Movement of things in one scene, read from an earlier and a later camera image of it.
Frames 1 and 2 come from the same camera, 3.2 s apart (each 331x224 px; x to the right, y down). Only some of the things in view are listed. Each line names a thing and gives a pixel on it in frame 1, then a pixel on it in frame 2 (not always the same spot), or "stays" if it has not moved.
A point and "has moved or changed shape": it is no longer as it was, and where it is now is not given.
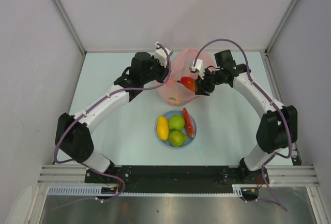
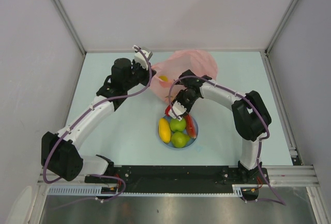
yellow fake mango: [163, 128] has moved or changed shape
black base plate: [177, 178] stays
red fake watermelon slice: [189, 125] stays
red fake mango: [189, 83] has moved or changed shape
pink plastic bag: [173, 92] has moved or changed shape
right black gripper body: [207, 83] to [186, 99]
